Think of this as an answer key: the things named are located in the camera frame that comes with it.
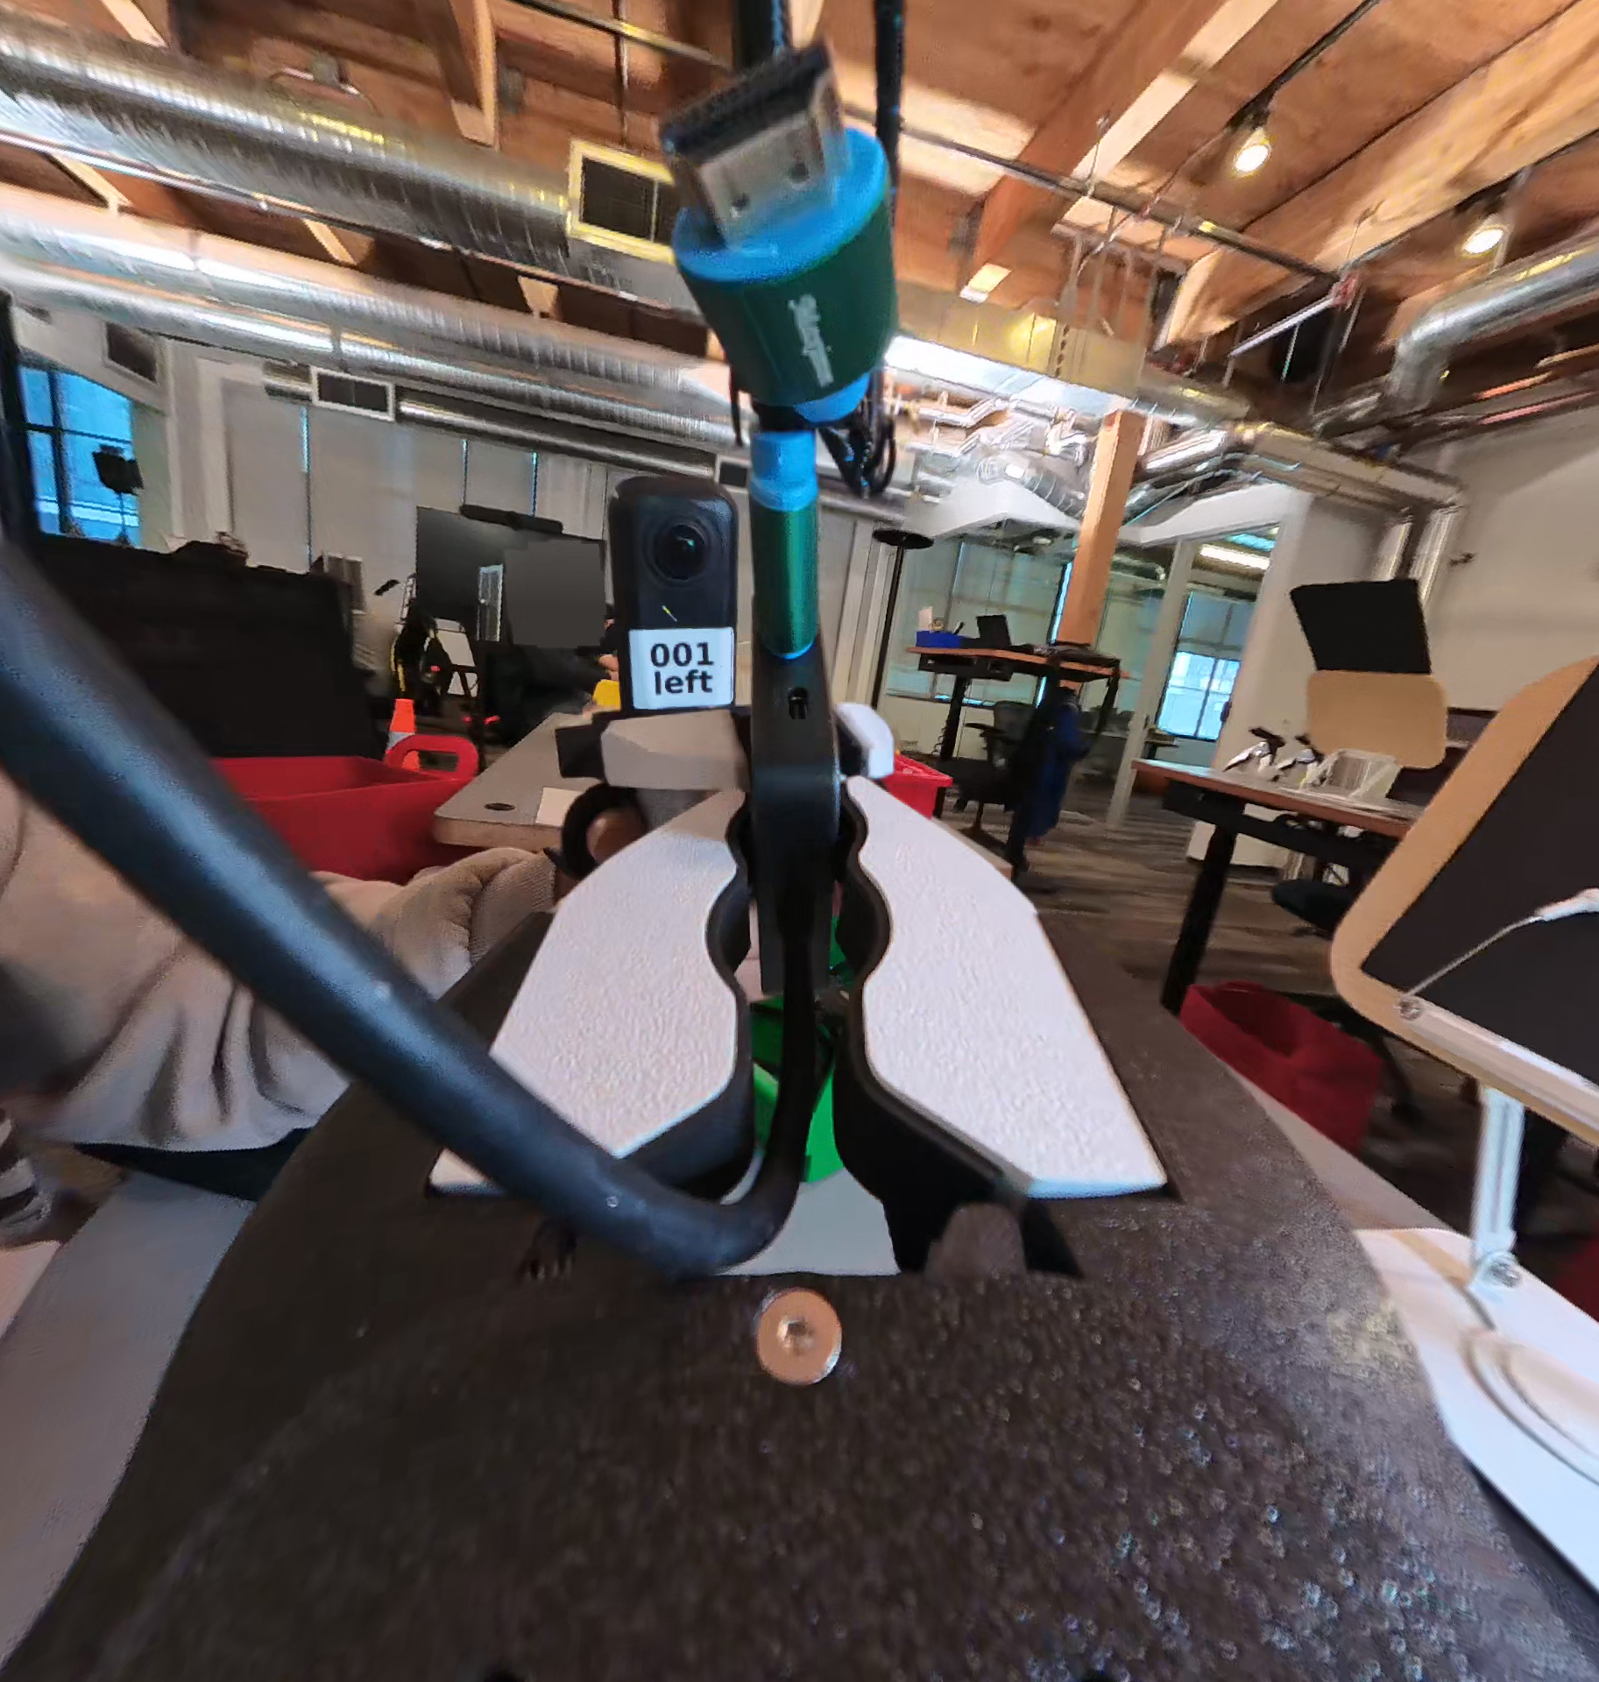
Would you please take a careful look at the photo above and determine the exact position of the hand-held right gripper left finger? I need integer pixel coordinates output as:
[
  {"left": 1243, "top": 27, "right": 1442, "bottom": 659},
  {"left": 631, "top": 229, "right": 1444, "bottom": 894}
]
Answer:
[{"left": 432, "top": 802, "right": 762, "bottom": 1205}]

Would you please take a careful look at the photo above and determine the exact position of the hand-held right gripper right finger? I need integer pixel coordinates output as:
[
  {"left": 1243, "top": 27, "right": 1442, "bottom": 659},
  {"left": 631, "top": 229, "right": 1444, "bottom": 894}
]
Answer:
[{"left": 832, "top": 776, "right": 1170, "bottom": 1205}]

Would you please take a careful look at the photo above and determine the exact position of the green plastic bin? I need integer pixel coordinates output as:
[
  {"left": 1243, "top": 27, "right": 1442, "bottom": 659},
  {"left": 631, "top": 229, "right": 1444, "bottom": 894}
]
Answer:
[{"left": 747, "top": 986, "right": 867, "bottom": 1198}]

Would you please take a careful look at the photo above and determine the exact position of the black HDMI cable green plug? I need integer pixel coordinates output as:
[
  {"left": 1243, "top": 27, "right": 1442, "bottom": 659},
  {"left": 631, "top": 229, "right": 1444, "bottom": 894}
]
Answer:
[{"left": 661, "top": 0, "right": 912, "bottom": 665}]

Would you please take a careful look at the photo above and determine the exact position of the black adapter box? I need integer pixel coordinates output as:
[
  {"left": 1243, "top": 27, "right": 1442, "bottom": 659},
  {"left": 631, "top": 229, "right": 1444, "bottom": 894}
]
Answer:
[{"left": 0, "top": 500, "right": 847, "bottom": 1282}]

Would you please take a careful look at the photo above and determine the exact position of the person's left forearm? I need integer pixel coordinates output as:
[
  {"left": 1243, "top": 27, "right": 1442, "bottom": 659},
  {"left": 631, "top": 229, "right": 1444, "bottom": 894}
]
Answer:
[{"left": 0, "top": 736, "right": 565, "bottom": 1159}]

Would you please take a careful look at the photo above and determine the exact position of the black office chair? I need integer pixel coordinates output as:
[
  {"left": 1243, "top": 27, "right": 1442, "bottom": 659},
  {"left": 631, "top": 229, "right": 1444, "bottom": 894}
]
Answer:
[{"left": 971, "top": 697, "right": 1079, "bottom": 883}]

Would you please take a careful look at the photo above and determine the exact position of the red ribbed plastic bin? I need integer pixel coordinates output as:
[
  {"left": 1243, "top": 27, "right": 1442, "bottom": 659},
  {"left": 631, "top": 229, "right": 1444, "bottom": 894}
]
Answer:
[{"left": 214, "top": 736, "right": 486, "bottom": 883}]

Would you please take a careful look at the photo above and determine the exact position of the wooden office desk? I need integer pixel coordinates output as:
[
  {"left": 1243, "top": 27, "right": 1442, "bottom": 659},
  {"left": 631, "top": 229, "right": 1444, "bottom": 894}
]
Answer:
[{"left": 1128, "top": 759, "right": 1421, "bottom": 1014}]

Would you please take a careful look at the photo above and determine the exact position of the black panel with wooden rim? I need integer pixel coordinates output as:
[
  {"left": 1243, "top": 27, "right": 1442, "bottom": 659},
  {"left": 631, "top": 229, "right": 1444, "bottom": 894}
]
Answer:
[
  {"left": 1292, "top": 578, "right": 1451, "bottom": 770},
  {"left": 1331, "top": 618, "right": 1599, "bottom": 1172}
]

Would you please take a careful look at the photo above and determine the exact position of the white tipped pin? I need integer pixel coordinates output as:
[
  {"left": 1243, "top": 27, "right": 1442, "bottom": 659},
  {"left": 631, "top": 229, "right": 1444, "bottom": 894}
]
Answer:
[{"left": 1400, "top": 890, "right": 1599, "bottom": 1003}]

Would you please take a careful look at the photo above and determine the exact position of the silver air duct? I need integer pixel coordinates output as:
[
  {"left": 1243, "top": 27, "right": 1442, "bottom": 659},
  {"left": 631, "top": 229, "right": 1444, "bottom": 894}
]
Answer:
[{"left": 0, "top": 53, "right": 749, "bottom": 449}]

